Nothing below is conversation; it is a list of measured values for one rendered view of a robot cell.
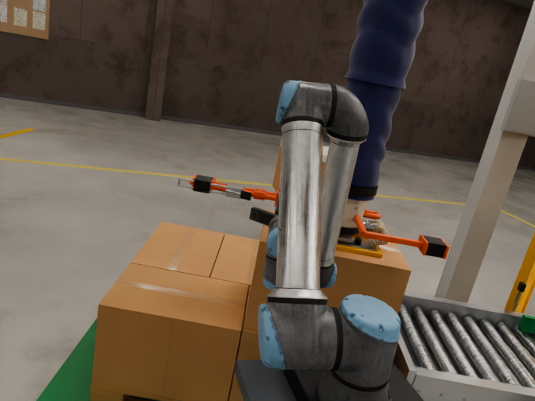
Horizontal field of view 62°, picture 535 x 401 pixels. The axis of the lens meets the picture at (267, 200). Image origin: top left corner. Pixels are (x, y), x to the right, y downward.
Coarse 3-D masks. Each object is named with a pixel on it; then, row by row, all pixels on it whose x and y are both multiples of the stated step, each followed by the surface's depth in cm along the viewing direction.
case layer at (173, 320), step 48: (192, 240) 259; (240, 240) 272; (144, 288) 201; (192, 288) 208; (240, 288) 217; (96, 336) 187; (144, 336) 187; (192, 336) 186; (240, 336) 199; (144, 384) 194; (192, 384) 193
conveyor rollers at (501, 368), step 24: (432, 312) 231; (408, 336) 208; (432, 336) 207; (480, 336) 216; (504, 336) 226; (528, 336) 224; (456, 360) 196; (480, 360) 196; (528, 360) 205; (528, 384) 188
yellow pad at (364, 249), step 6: (354, 240) 186; (360, 240) 181; (342, 246) 179; (348, 246) 180; (354, 246) 180; (360, 246) 181; (366, 246) 182; (378, 246) 186; (354, 252) 179; (360, 252) 179; (366, 252) 179; (372, 252) 179; (378, 252) 180
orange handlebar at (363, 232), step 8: (224, 184) 189; (256, 192) 185; (264, 192) 187; (368, 216) 186; (376, 216) 186; (360, 224) 170; (360, 232) 166; (368, 232) 163; (384, 240) 164; (392, 240) 164; (400, 240) 163; (408, 240) 163; (416, 240) 164
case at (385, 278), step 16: (256, 256) 176; (336, 256) 173; (352, 256) 176; (368, 256) 179; (384, 256) 182; (400, 256) 185; (256, 272) 178; (352, 272) 175; (368, 272) 174; (384, 272) 174; (400, 272) 174; (256, 288) 180; (320, 288) 178; (336, 288) 177; (352, 288) 177; (368, 288) 176; (384, 288) 176; (400, 288) 176; (256, 304) 182; (336, 304) 179; (400, 304) 178; (256, 320) 184
